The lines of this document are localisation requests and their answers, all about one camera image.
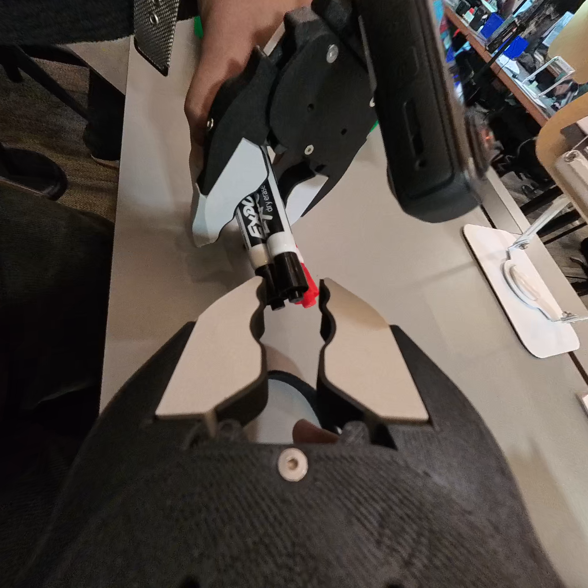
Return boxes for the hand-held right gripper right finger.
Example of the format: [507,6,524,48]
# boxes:
[316,278,430,424]

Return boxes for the grey mesh wrist strap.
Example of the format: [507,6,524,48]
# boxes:
[133,0,178,77]

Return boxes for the red dry erase marker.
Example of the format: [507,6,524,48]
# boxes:
[294,248,319,309]

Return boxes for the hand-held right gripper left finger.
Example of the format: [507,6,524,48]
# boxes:
[155,277,268,437]

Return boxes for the person's left forearm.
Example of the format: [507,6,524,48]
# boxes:
[0,0,138,47]

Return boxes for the black dry erase marker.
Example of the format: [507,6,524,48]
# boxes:
[259,154,309,306]
[233,195,278,311]

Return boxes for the wooden clipboard stand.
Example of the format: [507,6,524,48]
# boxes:
[535,9,588,207]

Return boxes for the person's right hand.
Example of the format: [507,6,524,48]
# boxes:
[293,418,341,445]

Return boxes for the black office chair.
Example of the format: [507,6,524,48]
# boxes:
[0,43,90,203]

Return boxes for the person's left hand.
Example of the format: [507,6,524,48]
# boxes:
[184,0,314,149]

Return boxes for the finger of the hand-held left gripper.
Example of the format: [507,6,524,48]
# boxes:
[190,138,273,250]
[282,174,330,222]

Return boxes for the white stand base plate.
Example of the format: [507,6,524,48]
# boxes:
[462,224,581,359]

